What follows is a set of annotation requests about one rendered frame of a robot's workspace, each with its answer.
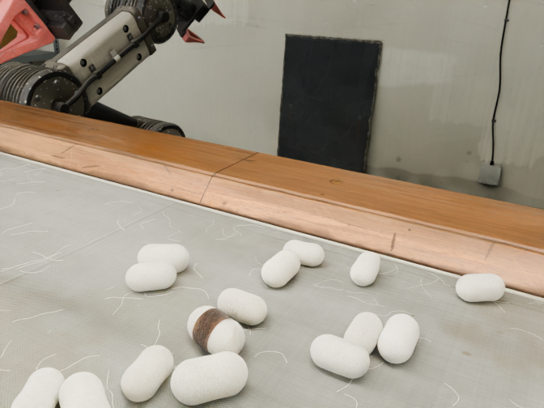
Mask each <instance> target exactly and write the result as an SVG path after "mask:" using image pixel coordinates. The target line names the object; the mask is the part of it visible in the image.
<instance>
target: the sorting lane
mask: <svg viewBox="0 0 544 408"><path fill-rule="evenodd" d="M290 240H299V241H303V242H307V243H314V244H318V245H320V246H321V247H322V248H323V250H324V253H325V257H324V260H323V262H322V263H321V264H320V265H318V266H314V267H311V266H305V265H301V264H300V269H299V271H298V273H297V274H296V275H295V276H294V277H293V278H291V279H290V280H289V281H288V282H287V283H286V284H285V285H284V286H282V287H270V286H268V285H267V284H266V283H265V282H264V281H263V279H262V276H261V269H262V267H263V266H264V264H265V263H266V262H267V261H269V260H270V259H271V258H272V257H273V256H274V255H276V254H277V253H279V252H280V251H282V250H283V247H284V245H285V244H286V243H287V242H288V241H290ZM148 244H180V245H182V246H183V247H185V248H186V249H187V251H188V253H189V264H188V266H187V267H186V268H185V269H184V270H183V271H181V272H179V273H176V281H175V282H174V283H173V284H172V285H171V286H170V287H169V288H166V289H162V290H155V291H134V290H132V289H130V288H129V287H128V285H127V284H126V281H125V275H126V273H127V271H128V269H129V268H130V267H131V266H133V265H135V264H138V262H137V256H138V252H139V251H140V249H141V248H142V247H144V246H146V245H148ZM365 252H369V251H366V250H363V249H357V248H355V247H351V246H348V245H344V244H339V243H336V242H333V241H330V240H324V239H321V238H318V237H315V236H310V235H306V234H303V233H300V232H294V231H292V230H288V229H285V228H281V227H276V226H273V225H270V224H267V223H261V222H258V221H255V220H251V219H246V218H243V217H240V216H237V215H231V214H228V213H225V212H222V211H218V210H213V209H210V208H207V207H204V206H198V205H195V204H192V203H188V202H183V201H180V200H176V199H174V198H168V197H165V196H162V195H158V194H155V193H150V192H147V191H144V190H140V189H135V188H132V187H129V186H125V185H120V184H117V183H113V182H111V181H105V180H102V179H99V178H95V177H92V176H87V175H83V174H81V173H77V172H72V171H69V170H65V169H62V168H57V167H54V166H50V165H48V164H42V163H39V162H36V161H32V160H29V159H24V158H20V157H18V156H14V155H8V154H6V153H2V152H0V408H11V405H12V403H13V401H14V400H15V399H16V397H17V396H18V395H19V393H20V392H21V391H22V389H23V387H24V386H25V385H26V383H27V381H28V378H29V377H30V375H31V374H32V373H33V372H35V371H37V370H39V369H41V368H55V369H57V370H58V371H59V372H60V373H61V374H62V375H63V376H64V378H65V380H66V379H67V378H68V377H69V376H71V375H73V374H75V373H77V372H90V373H93V374H94V375H96V376H97V377H98V378H99V379H100V380H101V382H102V384H103V386H104V391H105V395H106V398H107V399H108V403H109V405H110V407H111V408H544V298H541V297H537V296H534V295H529V294H525V293H523V292H519V291H514V290H511V289H507V288H505V292H504V294H503V296H502V297H501V298H499V299H498V300H495V301H479V302H468V301H465V300H463V299H462V298H461V297H460V296H459V295H458V294H457V291H456V284H457V281H458V279H459V278H460V277H461V276H460V275H456V274H450V273H448V272H444V271H441V270H436V269H432V268H429V267H426V266H421V265H418V264H414V263H411V262H408V261H403V260H399V259H397V258H393V257H387V256H385V255H381V254H378V253H377V255H378V256H379V257H380V259H381V261H382V268H381V271H380V273H379V274H378V275H377V276H376V279H375V281H374V282H373V283H372V284H370V285H368V286H365V287H362V286H359V285H357V284H356V283H354V282H353V280H352V278H351V267H352V266H353V265H354V263H355V262H356V261H357V259H358V257H359V256H360V255H361V254H362V253H365ZM228 288H236V289H239V290H242V291H246V292H248V293H251V294H254V295H257V296H259V297H261V298H262V299H263V300H264V301H265V303H266V306H267V314H266V318H265V319H264V321H262V322H261V323H259V324H257V325H246V324H244V323H241V322H239V321H237V322H238V323H239V324H240V326H241V327H242V329H243V331H244V335H245V342H244V347H243V349H242V350H241V352H240V353H239V354H238V355H239V356H240V357H241V358H242V359H243V360H244V361H245V363H246V365H247V368H248V379H247V381H246V384H245V386H244V388H243V389H242V390H241V391H240V392H239V393H237V394H236V395H233V396H230V397H224V398H220V399H216V400H213V401H209V402H205V403H202V404H199V405H195V406H189V405H186V404H183V403H181V402H179V401H178V400H177V399H176V398H175V396H174V395H173V393H172V389H171V378H172V374H173V372H174V370H175V369H176V367H177V366H178V365H179V364H180V363H182V362H183V361H185V360H187V359H193V358H197V357H202V356H207V355H210V353H208V352H207V351H205V350H204V349H203V348H202V347H200V346H199V345H198V344H197V343H196V342H195V341H194V340H193V339H192V338H191V337H190V336H189V332H188V329H187V323H188V319H189V316H190V315H191V313H192V312H193V311H194V310H195V309H197V308H200V307H202V306H212V307H215V308H218V298H219V296H220V294H221V293H222V292H223V291H225V290H226V289H228ZM362 312H371V313H374V314H375V315H377V316H378V317H379V318H380V320H381V323H382V325H383V328H384V327H385V325H386V323H387V321H388V319H389V318H390V317H392V316H394V315H396V314H406V315H409V316H411V317H413V318H414V319H415V320H416V322H417V323H418V325H419V330H420V335H419V340H418V341H417V343H416V346H415V349H414V351H413V354H412V356H411V357H410V358H409V359H408V360H407V361H406V362H404V363H390V362H388V361H386V360H385V359H384V358H383V357H382V356H381V355H380V352H379V350H378V346H377V344H378V343H377V344H376V346H375V348H374V350H373V351H372V353H371V354H369V358H370V365H369V368H368V370H367V372H366V373H365V374H364V375H363V376H361V377H359V378H355V379H351V378H347V377H344V376H341V375H338V374H336V373H333V372H330V371H328V370H325V369H324V368H320V367H318V366H317V365H316V364H315V363H314V362H313V360H312V357H311V354H310V347H311V345H312V342H313V341H314V340H315V339H316V338H317V337H319V336H321V335H323V334H332V335H334V336H337V337H340V338H344V335H345V332H346V331H347V329H348V327H349V326H350V324H351V322H352V321H353V320H354V319H355V317H356V316H357V315H358V314H360V313H362ZM154 345H160V346H164V347H166V348H167V349H168V350H169V351H170V352H171V353H172V356H173V360H174V364H173V369H172V372H171V374H170V375H169V376H168V378H167V379H166V380H165V381H164V382H163V383H162V384H161V386H160V387H159V388H158V390H157V391H156V393H155V394H154V395H153V396H152V397H151V398H150V399H148V400H146V401H144V402H132V401H131V400H129V399H128V398H127V397H126V396H125V395H124V394H123V392H122V390H121V378H122V376H123V374H124V372H125V370H126V369H127V368H128V367H129V366H130V365H131V364H132V363H133V362H134V361H135V360H136V359H137V358H138V357H139V355H140V354H141V353H142V352H143V351H144V350H145V349H146V348H148V347H149V346H154Z"/></svg>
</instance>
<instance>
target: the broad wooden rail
mask: <svg viewBox="0 0 544 408"><path fill-rule="evenodd" d="M0 152H2V153H6V154H8V155H14V156H18V157H20V158H24V159H29V160H32V161H36V162H39V163H42V164H48V165H50V166H54V167H57V168H62V169H65V170H69V171H72V172H77V173H81V174H83V175H87V176H92V177H95V178H99V179H102V180H105V181H111V182H113V183H117V184H120V185H125V186H129V187H132V188H135V189H140V190H144V191H147V192H150V193H155V194H158V195H162V196H165V197H168V198H174V199H176V200H180V201H183V202H188V203H192V204H195V205H198V206H204V207H207V208H210V209H213V210H218V211H222V212H225V213H228V214H231V215H237V216H240V217H243V218H246V219H251V220H255V221H258V222H261V223H267V224H270V225H273V226H276V227H281V228H285V229H288V230H292V231H294V232H300V233H303V234H306V235H310V236H315V237H318V238H321V239H324V240H330V241H333V242H336V243H339V244H344V245H348V246H351V247H355V248H357V249H363V250H366V251H369V252H373V253H378V254H381V255H385V256H387V257H393V258H397V259H399V260H403V261H408V262H411V263H414V264H418V265H421V266H426V267H429V268H432V269H436V270H441V271H444V272H448V273H450V274H456V275H460V276H463V275H466V274H496V275H498V276H499V277H501V278H502V279H503V281H504V285H505V288H507V289H511V290H514V291H519V292H523V293H525V294H529V295H534V296H537V297H541V298H544V210H541V209H537V208H533V207H528V206H522V205H517V204H513V203H509V202H501V201H497V200H493V199H489V198H481V197H477V196H473V195H469V194H464V193H457V192H453V191H448V190H444V189H437V188H432V187H429V186H425V185H417V184H413V183H409V182H405V181H397V180H393V179H389V178H384V177H380V176H373V175H368V174H364V173H360V172H352V171H348V170H344V169H340V168H333V167H329V166H325V165H320V164H313V163H309V162H304V161H300V160H296V159H288V158H284V157H280V156H276V155H268V154H264V153H260V152H256V151H248V150H245V149H240V148H236V147H229V146H224V145H220V144H216V143H212V142H204V141H200V140H196V139H191V138H184V137H180V136H176V135H171V134H164V133H160V132H155V131H152V130H145V129H140V128H136V127H132V126H127V125H120V124H116V123H112V122H107V121H100V120H96V119H91V118H87V117H80V116H75V115H71V114H67V113H60V112H56V111H52V110H48V109H43V108H36V107H32V106H27V105H21V104H16V103H11V102H7V101H3V100H0Z"/></svg>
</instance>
